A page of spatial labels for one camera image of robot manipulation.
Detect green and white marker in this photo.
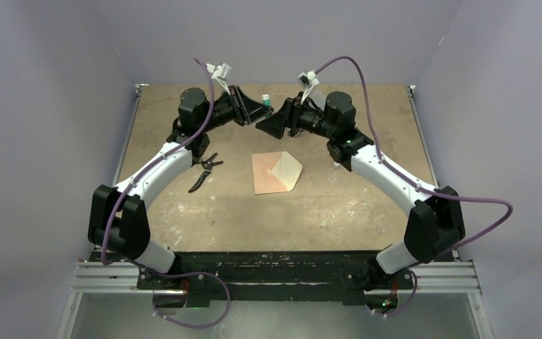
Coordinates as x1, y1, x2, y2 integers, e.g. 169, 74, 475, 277
261, 94, 271, 107

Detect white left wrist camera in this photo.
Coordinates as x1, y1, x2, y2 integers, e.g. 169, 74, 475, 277
206, 63, 231, 93

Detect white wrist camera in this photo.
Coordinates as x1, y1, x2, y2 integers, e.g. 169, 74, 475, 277
206, 63, 231, 93
297, 70, 320, 105

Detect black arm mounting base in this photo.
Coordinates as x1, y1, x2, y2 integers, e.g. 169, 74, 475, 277
88, 250, 454, 307

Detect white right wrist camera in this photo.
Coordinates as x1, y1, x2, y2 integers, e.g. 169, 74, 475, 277
297, 70, 320, 105

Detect black pruning shears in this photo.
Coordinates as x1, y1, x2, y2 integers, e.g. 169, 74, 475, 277
188, 153, 224, 194

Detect pink and cream envelope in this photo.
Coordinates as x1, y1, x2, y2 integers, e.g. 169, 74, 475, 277
251, 151, 303, 195

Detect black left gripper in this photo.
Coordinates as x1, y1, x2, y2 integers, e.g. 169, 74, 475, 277
199, 85, 272, 134

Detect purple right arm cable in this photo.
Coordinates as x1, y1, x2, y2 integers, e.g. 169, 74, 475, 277
313, 55, 514, 319

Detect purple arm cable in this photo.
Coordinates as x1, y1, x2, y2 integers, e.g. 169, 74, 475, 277
313, 55, 514, 319
100, 57, 232, 330

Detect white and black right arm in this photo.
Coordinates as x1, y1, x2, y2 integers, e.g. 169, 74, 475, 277
255, 91, 465, 288

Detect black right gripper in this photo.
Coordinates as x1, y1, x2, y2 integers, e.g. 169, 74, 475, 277
258, 92, 337, 140

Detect aluminium extrusion frame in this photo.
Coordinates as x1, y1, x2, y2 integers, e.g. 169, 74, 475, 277
59, 85, 492, 338

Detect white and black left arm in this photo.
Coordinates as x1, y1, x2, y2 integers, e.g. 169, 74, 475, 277
88, 85, 273, 289

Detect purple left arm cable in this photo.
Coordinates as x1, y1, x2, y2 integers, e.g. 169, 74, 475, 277
100, 57, 232, 330

